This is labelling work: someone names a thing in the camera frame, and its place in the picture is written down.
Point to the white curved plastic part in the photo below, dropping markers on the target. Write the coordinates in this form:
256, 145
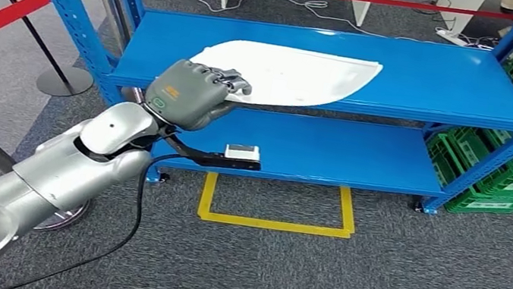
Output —
287, 74

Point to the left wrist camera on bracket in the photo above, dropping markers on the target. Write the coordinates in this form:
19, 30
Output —
242, 154

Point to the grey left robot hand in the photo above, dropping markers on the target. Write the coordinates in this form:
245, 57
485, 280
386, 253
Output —
187, 95

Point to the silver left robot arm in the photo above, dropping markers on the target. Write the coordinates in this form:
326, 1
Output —
70, 166

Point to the white power strip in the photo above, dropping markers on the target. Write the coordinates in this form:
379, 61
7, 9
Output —
452, 37

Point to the blue metal shelf rack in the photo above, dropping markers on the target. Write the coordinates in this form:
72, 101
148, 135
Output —
423, 82

